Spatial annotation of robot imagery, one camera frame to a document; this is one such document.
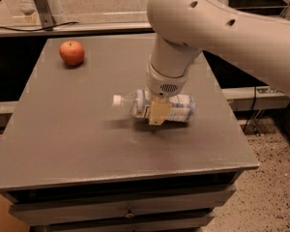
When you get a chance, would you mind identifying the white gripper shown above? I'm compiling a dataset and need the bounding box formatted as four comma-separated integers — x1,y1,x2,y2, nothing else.
146,64,188,126

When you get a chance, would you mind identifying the clear blue-label plastic bottle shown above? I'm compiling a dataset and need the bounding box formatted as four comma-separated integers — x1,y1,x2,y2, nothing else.
112,90,195,125

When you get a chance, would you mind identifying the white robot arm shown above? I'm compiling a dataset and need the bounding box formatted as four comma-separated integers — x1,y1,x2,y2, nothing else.
146,0,290,126

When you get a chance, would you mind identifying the grey drawer cabinet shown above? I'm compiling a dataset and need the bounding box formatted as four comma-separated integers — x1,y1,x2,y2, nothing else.
0,34,258,232

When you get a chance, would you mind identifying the red apple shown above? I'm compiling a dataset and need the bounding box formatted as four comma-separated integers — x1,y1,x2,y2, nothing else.
59,41,85,66

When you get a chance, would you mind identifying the drawer knob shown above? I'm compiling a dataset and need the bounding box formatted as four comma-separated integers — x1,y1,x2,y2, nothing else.
125,211,135,218

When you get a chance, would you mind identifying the cardboard box corner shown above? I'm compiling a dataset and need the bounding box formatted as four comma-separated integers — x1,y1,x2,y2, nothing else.
0,194,30,232

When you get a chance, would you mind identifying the black cable on rail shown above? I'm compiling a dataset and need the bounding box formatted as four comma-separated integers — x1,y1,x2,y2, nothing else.
0,20,80,33

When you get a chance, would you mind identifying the metal bracket left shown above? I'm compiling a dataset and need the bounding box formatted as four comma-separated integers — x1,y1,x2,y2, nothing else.
33,0,55,31

